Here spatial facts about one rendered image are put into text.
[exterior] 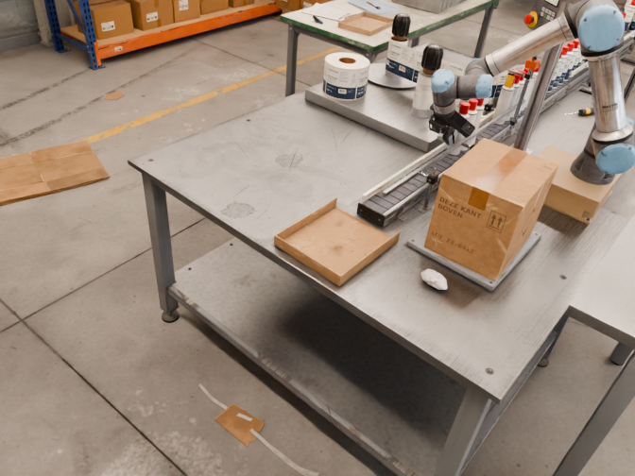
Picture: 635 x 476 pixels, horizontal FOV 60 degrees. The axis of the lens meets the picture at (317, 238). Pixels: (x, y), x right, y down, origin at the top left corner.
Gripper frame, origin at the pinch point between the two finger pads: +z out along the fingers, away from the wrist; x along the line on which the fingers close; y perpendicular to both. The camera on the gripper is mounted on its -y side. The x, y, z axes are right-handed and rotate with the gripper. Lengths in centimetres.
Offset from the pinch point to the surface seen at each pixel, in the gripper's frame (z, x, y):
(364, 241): -22, 58, -5
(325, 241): -26, 66, 3
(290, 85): 101, -56, 171
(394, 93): 21, -26, 49
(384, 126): 8.1, -0.3, 33.7
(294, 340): 30, 92, 17
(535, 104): 7.0, -35.2, -14.8
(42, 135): 63, 78, 274
